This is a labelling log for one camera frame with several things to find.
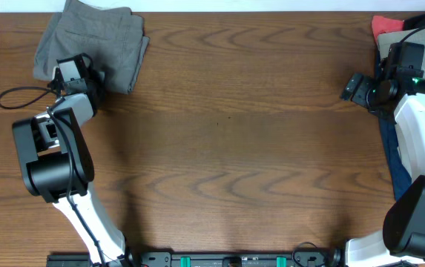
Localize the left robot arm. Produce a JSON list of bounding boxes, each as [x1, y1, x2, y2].
[[12, 67, 135, 266]]

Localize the grey shorts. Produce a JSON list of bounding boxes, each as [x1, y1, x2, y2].
[[33, 0, 149, 94]]

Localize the red cloth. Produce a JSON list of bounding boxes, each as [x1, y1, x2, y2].
[[371, 16, 404, 42]]

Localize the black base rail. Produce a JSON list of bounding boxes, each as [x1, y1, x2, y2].
[[47, 243, 346, 267]]

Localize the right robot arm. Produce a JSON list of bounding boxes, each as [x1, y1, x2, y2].
[[341, 72, 425, 266]]

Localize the navy blue cloth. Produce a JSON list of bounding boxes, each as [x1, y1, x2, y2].
[[373, 47, 413, 201]]

